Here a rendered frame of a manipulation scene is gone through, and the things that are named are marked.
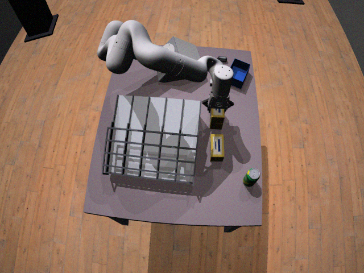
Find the green drink can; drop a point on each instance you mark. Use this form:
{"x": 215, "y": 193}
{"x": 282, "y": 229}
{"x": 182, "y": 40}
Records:
{"x": 251, "y": 177}

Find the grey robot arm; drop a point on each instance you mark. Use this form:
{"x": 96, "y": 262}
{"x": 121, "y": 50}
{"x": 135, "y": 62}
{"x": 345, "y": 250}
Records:
{"x": 138, "y": 46}

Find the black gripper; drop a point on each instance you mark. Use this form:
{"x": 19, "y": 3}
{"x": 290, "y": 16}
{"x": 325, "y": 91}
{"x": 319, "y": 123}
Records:
{"x": 215, "y": 103}

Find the yellow carton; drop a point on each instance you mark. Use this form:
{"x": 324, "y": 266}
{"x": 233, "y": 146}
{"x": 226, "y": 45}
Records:
{"x": 217, "y": 147}
{"x": 217, "y": 116}
{"x": 217, "y": 126}

